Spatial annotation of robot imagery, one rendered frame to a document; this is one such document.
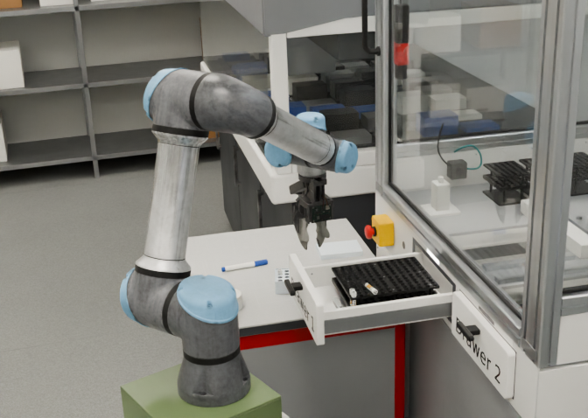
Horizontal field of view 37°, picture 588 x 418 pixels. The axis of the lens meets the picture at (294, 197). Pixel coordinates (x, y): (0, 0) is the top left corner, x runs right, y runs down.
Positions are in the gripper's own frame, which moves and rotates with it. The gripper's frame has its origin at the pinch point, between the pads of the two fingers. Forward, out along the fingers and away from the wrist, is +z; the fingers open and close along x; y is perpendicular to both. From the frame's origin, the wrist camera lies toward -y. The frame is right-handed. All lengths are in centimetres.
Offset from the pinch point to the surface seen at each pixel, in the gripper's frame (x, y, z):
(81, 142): -10, -379, 78
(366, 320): 0.0, 32.6, 6.9
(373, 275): 8.4, 19.4, 2.8
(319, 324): -11.7, 32.5, 5.3
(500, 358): 15, 65, 3
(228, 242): -9.2, -46.2, 16.7
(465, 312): 18, 47, 2
